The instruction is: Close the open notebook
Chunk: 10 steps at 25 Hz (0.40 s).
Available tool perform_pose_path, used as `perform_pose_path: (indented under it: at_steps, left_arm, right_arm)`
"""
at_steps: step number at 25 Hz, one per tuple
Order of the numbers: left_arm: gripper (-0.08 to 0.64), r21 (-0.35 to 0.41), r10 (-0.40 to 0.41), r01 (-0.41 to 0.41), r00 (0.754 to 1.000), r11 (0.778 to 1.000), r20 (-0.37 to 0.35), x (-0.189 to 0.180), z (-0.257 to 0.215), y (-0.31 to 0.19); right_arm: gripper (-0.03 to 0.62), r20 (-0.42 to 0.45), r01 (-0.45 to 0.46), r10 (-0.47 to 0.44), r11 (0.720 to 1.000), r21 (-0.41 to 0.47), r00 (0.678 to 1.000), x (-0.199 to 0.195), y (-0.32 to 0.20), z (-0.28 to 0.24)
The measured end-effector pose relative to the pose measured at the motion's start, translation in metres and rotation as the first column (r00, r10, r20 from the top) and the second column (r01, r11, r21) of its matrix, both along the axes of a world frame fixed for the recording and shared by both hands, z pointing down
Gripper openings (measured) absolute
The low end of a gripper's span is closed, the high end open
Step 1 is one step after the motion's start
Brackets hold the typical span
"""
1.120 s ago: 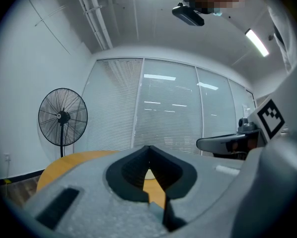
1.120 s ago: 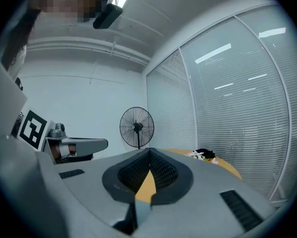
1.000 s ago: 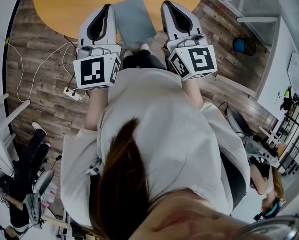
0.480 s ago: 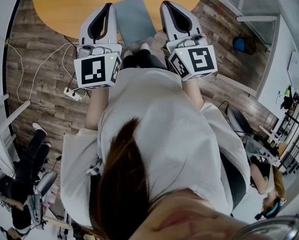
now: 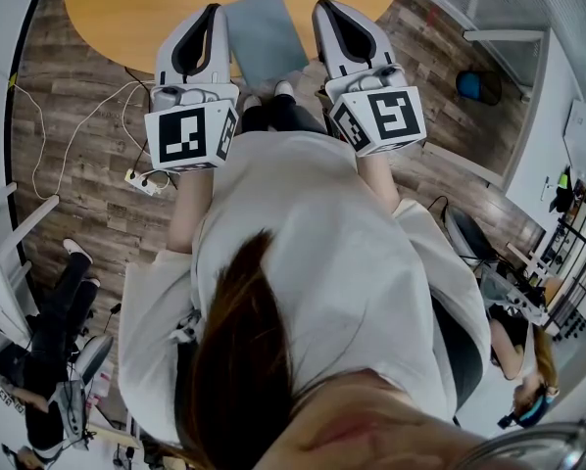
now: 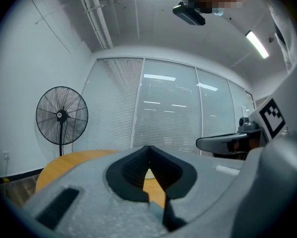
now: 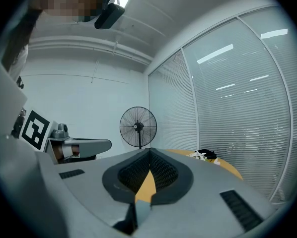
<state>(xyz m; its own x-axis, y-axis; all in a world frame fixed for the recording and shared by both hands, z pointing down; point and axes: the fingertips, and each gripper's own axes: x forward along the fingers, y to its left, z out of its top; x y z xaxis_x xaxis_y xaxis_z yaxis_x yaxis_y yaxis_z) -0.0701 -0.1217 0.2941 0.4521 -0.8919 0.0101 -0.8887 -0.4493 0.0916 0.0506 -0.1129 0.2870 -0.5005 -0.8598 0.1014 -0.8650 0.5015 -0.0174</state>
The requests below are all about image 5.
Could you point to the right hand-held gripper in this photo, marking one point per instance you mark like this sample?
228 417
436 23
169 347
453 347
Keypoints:
396 115

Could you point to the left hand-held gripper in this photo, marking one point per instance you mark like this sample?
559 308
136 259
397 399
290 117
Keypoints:
182 135

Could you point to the grey notebook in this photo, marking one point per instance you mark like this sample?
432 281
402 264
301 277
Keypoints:
268 37

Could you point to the person's left forearm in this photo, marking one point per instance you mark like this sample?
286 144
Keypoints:
190 208

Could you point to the person's right forearm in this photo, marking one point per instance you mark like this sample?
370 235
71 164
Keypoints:
378 179

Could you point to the person's white left shoe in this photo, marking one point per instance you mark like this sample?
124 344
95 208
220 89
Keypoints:
252 101

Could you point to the person's white shoe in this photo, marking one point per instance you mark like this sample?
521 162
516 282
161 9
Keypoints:
283 87
252 101

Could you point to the person's white right shoe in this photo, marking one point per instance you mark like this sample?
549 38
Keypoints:
283 87

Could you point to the person's black trousers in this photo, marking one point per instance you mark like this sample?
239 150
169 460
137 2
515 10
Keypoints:
280 115

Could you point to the white power strip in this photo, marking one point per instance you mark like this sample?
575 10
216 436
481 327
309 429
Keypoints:
141 180

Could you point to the person's white shirt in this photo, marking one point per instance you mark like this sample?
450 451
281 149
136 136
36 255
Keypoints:
332 262

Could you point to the black office chair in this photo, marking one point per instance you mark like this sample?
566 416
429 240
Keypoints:
469 235

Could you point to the black metal shelf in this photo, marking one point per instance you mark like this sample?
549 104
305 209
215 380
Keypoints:
574 262

